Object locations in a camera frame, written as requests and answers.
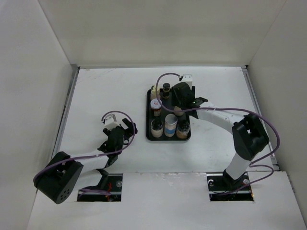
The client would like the yellow cap spice bottle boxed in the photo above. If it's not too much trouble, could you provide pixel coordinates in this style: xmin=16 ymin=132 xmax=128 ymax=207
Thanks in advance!
xmin=150 ymin=85 xmax=160 ymax=100

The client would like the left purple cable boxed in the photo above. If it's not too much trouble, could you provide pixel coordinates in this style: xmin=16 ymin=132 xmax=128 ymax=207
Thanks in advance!
xmin=33 ymin=110 xmax=136 ymax=198

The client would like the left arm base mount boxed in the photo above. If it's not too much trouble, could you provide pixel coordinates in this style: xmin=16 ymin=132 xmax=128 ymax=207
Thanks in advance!
xmin=77 ymin=169 xmax=123 ymax=202

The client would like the tall blue label spice jar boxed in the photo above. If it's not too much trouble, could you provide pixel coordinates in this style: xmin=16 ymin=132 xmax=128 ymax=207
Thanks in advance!
xmin=164 ymin=114 xmax=178 ymax=137

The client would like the brown spice bottle black cap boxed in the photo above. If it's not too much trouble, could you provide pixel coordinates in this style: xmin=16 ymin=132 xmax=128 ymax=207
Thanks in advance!
xmin=176 ymin=120 xmax=190 ymax=139

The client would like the purple cable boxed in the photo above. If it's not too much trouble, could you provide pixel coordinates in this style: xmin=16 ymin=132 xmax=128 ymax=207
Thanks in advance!
xmin=33 ymin=110 xmax=136 ymax=198
xmin=155 ymin=72 xmax=281 ymax=196

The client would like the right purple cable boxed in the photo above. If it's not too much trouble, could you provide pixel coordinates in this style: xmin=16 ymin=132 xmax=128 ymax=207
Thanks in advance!
xmin=155 ymin=72 xmax=281 ymax=196

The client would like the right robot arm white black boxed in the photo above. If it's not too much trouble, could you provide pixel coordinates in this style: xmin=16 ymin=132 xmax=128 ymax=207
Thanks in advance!
xmin=172 ymin=82 xmax=269 ymax=190

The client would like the white powder bottle silver cap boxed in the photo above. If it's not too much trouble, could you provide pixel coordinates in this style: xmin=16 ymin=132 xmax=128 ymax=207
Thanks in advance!
xmin=174 ymin=106 xmax=185 ymax=116

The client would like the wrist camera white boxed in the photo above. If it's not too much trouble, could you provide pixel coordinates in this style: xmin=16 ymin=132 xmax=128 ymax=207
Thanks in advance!
xmin=101 ymin=113 xmax=119 ymax=131
xmin=179 ymin=74 xmax=193 ymax=86

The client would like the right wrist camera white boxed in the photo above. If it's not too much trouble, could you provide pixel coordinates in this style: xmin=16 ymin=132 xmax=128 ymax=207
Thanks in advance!
xmin=179 ymin=74 xmax=193 ymax=86

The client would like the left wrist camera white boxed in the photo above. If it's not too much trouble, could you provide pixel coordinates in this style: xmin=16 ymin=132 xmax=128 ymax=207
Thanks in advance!
xmin=101 ymin=113 xmax=119 ymax=131

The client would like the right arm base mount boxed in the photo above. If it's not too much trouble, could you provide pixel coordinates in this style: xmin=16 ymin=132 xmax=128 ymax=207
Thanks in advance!
xmin=207 ymin=173 xmax=254 ymax=202

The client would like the white powder bottle black cap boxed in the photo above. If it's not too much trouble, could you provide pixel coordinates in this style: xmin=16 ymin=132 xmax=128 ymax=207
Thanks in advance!
xmin=151 ymin=117 xmax=164 ymax=138

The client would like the black rectangular tray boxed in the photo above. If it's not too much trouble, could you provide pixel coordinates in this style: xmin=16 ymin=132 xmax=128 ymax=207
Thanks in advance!
xmin=145 ymin=89 xmax=191 ymax=141

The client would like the small black pepper bottle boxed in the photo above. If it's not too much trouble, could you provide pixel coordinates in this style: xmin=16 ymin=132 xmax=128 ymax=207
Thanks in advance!
xmin=163 ymin=82 xmax=171 ymax=99

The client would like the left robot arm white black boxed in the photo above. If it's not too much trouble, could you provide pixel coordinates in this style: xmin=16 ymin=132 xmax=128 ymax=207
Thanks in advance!
xmin=33 ymin=118 xmax=138 ymax=204

